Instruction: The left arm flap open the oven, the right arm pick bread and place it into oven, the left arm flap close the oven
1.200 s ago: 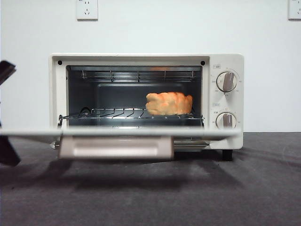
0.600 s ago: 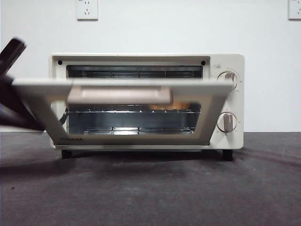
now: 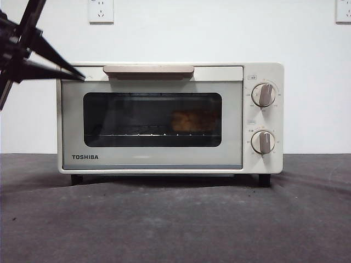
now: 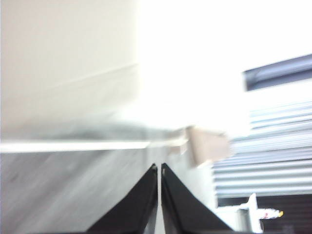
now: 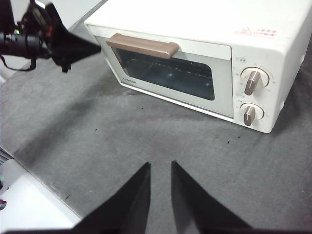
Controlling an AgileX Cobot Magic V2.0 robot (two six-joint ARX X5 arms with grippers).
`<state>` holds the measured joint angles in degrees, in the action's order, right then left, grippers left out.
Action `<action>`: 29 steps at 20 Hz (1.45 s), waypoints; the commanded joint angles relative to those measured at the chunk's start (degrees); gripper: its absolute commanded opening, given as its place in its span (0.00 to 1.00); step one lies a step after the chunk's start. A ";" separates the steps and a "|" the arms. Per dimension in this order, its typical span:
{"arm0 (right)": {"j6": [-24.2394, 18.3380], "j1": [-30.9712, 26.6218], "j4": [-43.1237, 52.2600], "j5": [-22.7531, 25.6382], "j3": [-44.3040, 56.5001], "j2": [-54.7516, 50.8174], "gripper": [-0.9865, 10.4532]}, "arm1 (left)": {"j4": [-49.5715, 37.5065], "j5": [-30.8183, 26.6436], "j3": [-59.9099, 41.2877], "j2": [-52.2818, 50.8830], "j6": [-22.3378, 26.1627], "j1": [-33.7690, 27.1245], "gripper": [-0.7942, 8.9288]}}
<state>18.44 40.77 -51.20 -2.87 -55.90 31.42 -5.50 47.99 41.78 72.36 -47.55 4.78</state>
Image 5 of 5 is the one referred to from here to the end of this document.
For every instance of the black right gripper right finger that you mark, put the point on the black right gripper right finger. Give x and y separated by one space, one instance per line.
195 207

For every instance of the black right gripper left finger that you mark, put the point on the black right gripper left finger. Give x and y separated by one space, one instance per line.
126 207

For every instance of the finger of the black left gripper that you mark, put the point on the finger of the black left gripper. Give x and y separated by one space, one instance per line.
73 41
70 54

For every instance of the taupe and white oven knob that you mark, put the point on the taupe and white oven knob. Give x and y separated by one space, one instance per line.
252 81
249 114

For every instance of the white Toshiba toaster oven body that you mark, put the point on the white Toshiba toaster oven body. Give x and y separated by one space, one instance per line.
195 14

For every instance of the dark grey table cloth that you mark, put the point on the dark grey table cloth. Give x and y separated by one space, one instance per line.
97 122

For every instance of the red warning sticker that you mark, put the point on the red warning sticker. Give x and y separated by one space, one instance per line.
256 32

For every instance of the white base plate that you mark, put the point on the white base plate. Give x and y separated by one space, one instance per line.
36 207

